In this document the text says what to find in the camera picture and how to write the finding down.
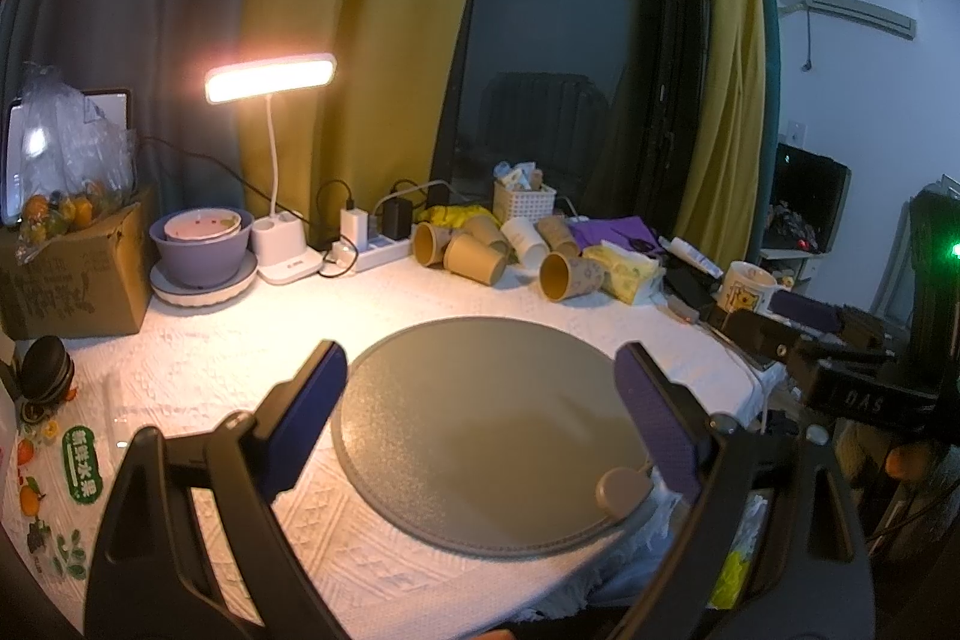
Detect brown paper cup front right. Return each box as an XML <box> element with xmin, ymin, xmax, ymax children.
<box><xmin>539</xmin><ymin>252</ymin><xmax>605</xmax><ymax>302</ymax></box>

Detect brown paper cup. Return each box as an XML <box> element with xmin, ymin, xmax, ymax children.
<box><xmin>462</xmin><ymin>214</ymin><xmax>509</xmax><ymax>257</ymax></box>
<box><xmin>535</xmin><ymin>214</ymin><xmax>581</xmax><ymax>259</ymax></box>
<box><xmin>443</xmin><ymin>232</ymin><xmax>506</xmax><ymax>286</ymax></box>
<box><xmin>412</xmin><ymin>223</ymin><xmax>452</xmax><ymax>268</ymax></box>
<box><xmin>539</xmin><ymin>252</ymin><xmax>605</xmax><ymax>302</ymax></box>

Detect white paper cup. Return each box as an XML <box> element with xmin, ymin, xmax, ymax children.
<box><xmin>501</xmin><ymin>216</ymin><xmax>550</xmax><ymax>269</ymax></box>

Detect brown paper cup back right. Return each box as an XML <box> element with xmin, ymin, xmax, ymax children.
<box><xmin>535</xmin><ymin>214</ymin><xmax>581</xmax><ymax>259</ymax></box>

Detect brown paper cup front left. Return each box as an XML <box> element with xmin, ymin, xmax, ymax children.
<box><xmin>443</xmin><ymin>232</ymin><xmax>506</xmax><ymax>286</ymax></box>

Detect brown paper cup back middle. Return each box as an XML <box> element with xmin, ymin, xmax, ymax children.
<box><xmin>462</xmin><ymin>214</ymin><xmax>509</xmax><ymax>257</ymax></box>

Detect brown paper cup far left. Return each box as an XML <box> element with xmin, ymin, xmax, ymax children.
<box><xmin>412</xmin><ymin>223</ymin><xmax>452</xmax><ymax>268</ymax></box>

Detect printed fruit plastic bag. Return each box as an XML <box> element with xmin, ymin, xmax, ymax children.
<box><xmin>3</xmin><ymin>381</ymin><xmax>114</xmax><ymax>587</ymax></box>

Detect white cartoon mug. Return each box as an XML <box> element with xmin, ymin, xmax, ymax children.
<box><xmin>718</xmin><ymin>260</ymin><xmax>778</xmax><ymax>314</ymax></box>

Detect yellow tissue pack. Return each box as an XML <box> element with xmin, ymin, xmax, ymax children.
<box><xmin>583</xmin><ymin>241</ymin><xmax>664</xmax><ymax>305</ymax></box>

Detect white tube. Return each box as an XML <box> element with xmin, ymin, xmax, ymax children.
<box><xmin>665</xmin><ymin>237</ymin><xmax>724</xmax><ymax>280</ymax></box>

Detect round grey placemat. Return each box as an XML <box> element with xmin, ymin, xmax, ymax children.
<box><xmin>331</xmin><ymin>317</ymin><xmax>652</xmax><ymax>559</ymax></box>

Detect black round case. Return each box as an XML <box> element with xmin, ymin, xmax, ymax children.
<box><xmin>16</xmin><ymin>335</ymin><xmax>75</xmax><ymax>406</ymax></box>

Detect white textured tablecloth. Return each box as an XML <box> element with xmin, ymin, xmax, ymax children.
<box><xmin>3</xmin><ymin>260</ymin><xmax>781</xmax><ymax>638</ymax></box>

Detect purple cloth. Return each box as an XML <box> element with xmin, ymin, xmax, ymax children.
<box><xmin>568</xmin><ymin>216</ymin><xmax>664</xmax><ymax>257</ymax></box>

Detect yellow curtain right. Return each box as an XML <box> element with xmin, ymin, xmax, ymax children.
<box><xmin>675</xmin><ymin>0</ymin><xmax>766</xmax><ymax>266</ymax></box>

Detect yellow curtain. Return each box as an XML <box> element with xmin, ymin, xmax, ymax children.
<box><xmin>675</xmin><ymin>0</ymin><xmax>766</xmax><ymax>266</ymax></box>
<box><xmin>239</xmin><ymin>0</ymin><xmax>467</xmax><ymax>245</ymax></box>

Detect black open case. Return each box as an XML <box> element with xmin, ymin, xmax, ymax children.
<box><xmin>761</xmin><ymin>143</ymin><xmax>851</xmax><ymax>253</ymax></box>

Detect white fluted plate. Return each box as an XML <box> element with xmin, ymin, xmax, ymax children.
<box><xmin>149</xmin><ymin>250</ymin><xmax>257</xmax><ymax>308</ymax></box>

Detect brown cardboard box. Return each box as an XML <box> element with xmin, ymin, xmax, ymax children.
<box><xmin>2</xmin><ymin>187</ymin><xmax>158</xmax><ymax>339</ymax></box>

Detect white plastic basket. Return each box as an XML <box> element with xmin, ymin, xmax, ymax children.
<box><xmin>493</xmin><ymin>182</ymin><xmax>556</xmax><ymax>223</ymax></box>

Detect purple bowl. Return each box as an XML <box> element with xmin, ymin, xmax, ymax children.
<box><xmin>149</xmin><ymin>208</ymin><xmax>254</xmax><ymax>287</ymax></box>

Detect white desk lamp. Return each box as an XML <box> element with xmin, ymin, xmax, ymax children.
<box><xmin>203</xmin><ymin>52</ymin><xmax>337</xmax><ymax>286</ymax></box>

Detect white bowl with dots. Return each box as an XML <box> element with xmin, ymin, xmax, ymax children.
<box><xmin>163</xmin><ymin>208</ymin><xmax>242</xmax><ymax>244</ymax></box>

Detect yellow rubber gloves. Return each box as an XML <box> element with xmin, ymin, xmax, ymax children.
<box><xmin>415</xmin><ymin>203</ymin><xmax>493</xmax><ymax>229</ymax></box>

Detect white power strip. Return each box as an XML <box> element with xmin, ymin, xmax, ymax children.
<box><xmin>327</xmin><ymin>236</ymin><xmax>412</xmax><ymax>275</ymax></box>

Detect black power adapter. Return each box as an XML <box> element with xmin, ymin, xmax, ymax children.
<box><xmin>379</xmin><ymin>197</ymin><xmax>413</xmax><ymax>241</ymax></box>

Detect white charger plug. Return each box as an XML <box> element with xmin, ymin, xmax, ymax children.
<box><xmin>340</xmin><ymin>206</ymin><xmax>370</xmax><ymax>252</ymax></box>

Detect clear bag of fruit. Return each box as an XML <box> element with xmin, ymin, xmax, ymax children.
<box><xmin>14</xmin><ymin>67</ymin><xmax>135</xmax><ymax>265</ymax></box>

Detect yellow curtain left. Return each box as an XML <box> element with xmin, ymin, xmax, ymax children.
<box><xmin>239</xmin><ymin>0</ymin><xmax>467</xmax><ymax>245</ymax></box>

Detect grey curtain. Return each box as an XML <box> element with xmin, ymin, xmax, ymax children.
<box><xmin>2</xmin><ymin>0</ymin><xmax>244</xmax><ymax>213</ymax></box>

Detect black power cable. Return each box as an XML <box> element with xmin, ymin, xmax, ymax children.
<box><xmin>138</xmin><ymin>134</ymin><xmax>362</xmax><ymax>280</ymax></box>

